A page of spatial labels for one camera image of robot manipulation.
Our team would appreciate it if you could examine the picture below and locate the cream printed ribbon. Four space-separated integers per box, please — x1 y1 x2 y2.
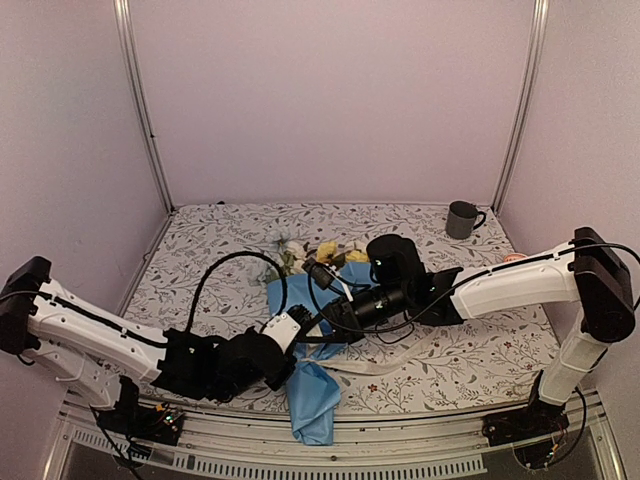
302 338 430 376

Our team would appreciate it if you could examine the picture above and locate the front aluminium rail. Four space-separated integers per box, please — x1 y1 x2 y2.
43 389 630 479

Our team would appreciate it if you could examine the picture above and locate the blue hydrangea stem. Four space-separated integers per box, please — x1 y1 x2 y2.
248 228 295 286

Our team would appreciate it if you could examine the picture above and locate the aluminium frame post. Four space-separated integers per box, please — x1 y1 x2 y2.
491 0 550 216
113 0 175 213

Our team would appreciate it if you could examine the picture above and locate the orange patterned bowl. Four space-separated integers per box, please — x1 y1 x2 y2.
503 253 527 263

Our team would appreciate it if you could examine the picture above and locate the blue wrapping paper sheet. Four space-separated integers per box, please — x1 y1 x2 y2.
267 262 373 446

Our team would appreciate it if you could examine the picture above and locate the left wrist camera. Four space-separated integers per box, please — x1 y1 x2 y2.
261 305 312 353

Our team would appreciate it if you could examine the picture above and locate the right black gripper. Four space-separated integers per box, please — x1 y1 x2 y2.
304 284 410 345

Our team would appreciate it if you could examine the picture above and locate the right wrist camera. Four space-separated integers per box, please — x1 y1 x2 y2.
303 259 351 299

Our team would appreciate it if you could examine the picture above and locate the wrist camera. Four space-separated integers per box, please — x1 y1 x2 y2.
261 305 312 353
303 259 351 299

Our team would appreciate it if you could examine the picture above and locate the left aluminium frame post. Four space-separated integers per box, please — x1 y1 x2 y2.
113 0 175 213

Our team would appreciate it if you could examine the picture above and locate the left black braided cable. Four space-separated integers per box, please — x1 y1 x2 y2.
184 251 291 336

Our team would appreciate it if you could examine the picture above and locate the right aluminium frame post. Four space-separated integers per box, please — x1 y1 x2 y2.
491 0 550 216

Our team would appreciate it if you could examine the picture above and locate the grey metal mug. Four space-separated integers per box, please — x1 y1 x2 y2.
445 200 487 240

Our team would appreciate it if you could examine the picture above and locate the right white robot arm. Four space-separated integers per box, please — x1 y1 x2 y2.
321 227 636 436

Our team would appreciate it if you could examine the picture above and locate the yellow flower stem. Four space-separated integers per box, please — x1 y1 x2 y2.
316 241 369 268

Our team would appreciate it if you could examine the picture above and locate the floral patterned table mat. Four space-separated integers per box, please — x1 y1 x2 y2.
124 203 558 416

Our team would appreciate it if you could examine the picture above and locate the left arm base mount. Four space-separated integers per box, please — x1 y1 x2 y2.
97 404 185 446

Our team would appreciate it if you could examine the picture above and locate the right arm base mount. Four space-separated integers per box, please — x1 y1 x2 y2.
481 402 569 470

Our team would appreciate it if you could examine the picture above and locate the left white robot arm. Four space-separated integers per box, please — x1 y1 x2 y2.
1 256 300 434

